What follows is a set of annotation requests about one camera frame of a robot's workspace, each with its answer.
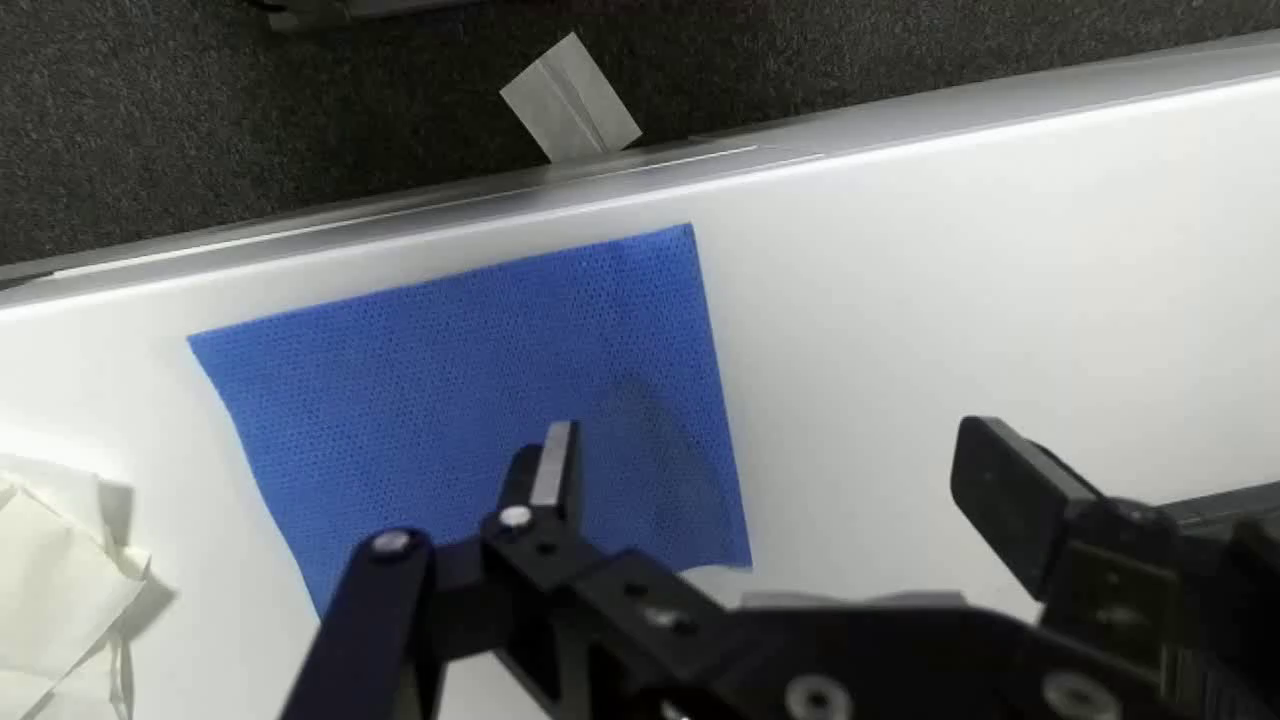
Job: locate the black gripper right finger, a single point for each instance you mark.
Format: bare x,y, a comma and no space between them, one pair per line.
1017,499

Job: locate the blue placemat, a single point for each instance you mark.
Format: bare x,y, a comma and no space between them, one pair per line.
411,405

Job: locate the white napkin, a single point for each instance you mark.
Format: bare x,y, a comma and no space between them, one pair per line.
72,592

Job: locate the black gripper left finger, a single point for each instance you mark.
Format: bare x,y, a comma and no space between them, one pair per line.
540,495

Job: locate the white paper tag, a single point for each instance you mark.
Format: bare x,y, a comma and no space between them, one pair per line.
568,105

